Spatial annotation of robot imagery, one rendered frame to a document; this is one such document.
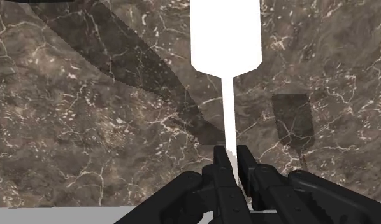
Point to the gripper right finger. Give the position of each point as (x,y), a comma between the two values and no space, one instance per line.
(290,195)

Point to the white spatula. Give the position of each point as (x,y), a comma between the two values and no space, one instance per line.
(226,40)

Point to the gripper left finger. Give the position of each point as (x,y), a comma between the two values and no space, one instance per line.
(223,186)

